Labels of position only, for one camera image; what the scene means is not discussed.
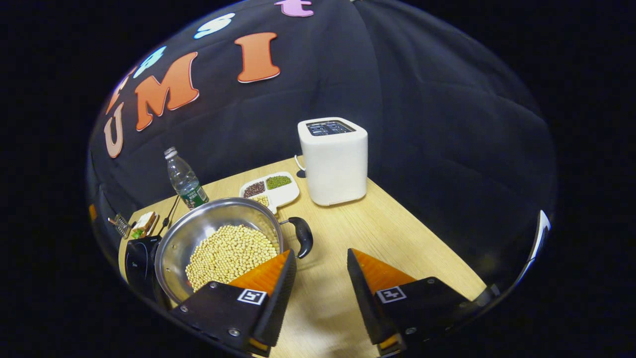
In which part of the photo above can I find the sandwich with lettuce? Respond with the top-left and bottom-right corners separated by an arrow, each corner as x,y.
130,211 -> 159,239

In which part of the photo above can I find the clear plastic water bottle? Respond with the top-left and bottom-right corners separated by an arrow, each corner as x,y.
164,146 -> 210,210

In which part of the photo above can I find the black induction cooktop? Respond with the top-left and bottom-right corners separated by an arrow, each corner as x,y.
124,235 -> 172,309

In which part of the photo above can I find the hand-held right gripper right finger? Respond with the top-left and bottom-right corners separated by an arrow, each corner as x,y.
346,248 -> 473,358

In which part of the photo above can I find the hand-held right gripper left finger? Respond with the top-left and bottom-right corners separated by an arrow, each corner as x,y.
169,250 -> 298,358

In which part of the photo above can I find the stainless steel pot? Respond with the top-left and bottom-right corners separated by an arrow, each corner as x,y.
155,197 -> 314,305

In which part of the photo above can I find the white divided plate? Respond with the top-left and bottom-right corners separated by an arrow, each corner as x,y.
239,172 -> 301,214

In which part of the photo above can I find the metal mesh holder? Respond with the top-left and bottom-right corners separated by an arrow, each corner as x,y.
108,214 -> 132,239

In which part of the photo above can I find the black cooktop power cable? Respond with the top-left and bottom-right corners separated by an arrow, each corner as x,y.
158,195 -> 181,237

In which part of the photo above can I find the pile of soybeans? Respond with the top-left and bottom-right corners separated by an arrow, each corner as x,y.
185,224 -> 279,292

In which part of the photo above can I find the white toaster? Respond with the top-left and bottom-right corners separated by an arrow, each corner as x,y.
297,117 -> 369,207

